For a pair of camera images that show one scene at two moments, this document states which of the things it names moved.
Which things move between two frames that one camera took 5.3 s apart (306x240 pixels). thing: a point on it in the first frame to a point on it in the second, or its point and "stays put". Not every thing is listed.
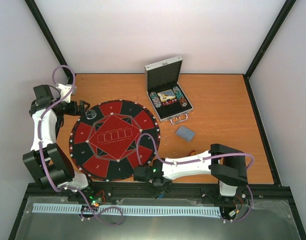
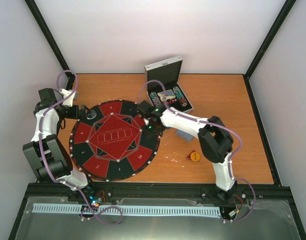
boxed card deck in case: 166,94 stays put
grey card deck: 185,133 stays put
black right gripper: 156,193 to 149,134
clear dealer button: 90,114 stays put
